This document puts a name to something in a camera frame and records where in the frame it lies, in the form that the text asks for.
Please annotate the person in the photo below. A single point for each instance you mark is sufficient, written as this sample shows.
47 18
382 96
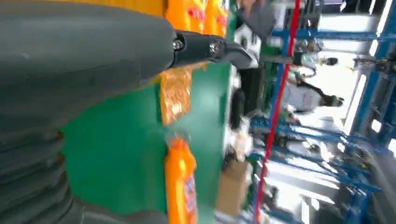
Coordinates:
258 17
304 97

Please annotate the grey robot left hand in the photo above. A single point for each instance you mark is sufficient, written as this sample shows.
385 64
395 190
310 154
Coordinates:
77 58

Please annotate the red pole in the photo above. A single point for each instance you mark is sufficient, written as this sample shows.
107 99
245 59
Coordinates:
278 102

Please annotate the clear plastic bag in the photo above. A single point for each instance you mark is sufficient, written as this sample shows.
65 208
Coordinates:
239 145

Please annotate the brown cardboard box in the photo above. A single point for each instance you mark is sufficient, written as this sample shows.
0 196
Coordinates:
232 188

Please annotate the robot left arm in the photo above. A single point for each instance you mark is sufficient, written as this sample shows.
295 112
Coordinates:
31 179

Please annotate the orange drink bottle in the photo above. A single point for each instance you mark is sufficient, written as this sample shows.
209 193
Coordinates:
216 18
180 185
185 15

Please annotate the blue metal rack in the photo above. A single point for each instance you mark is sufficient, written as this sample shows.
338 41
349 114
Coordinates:
383 46

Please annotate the green table mat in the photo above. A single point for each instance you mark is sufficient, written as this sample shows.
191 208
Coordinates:
123 148

